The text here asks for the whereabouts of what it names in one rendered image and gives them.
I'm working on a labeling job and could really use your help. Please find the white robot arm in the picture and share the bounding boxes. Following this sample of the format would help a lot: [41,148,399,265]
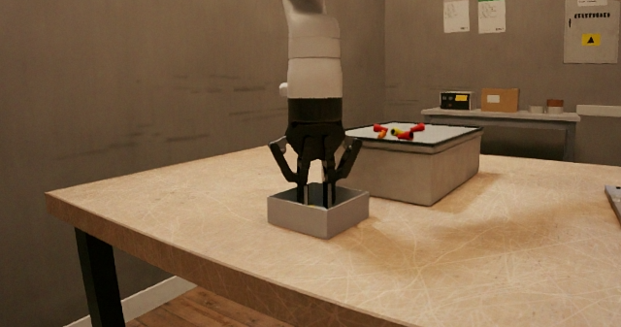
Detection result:
[279,0,343,98]

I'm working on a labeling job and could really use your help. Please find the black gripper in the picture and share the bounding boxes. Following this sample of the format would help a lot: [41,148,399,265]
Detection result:
[268,97,363,210]

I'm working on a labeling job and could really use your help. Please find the grey open-top square box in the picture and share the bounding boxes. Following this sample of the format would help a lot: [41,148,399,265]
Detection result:
[267,181,370,240]

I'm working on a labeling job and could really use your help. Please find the red wire connector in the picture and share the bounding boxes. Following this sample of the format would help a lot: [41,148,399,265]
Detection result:
[410,123,425,132]
[374,124,388,132]
[397,131,414,140]

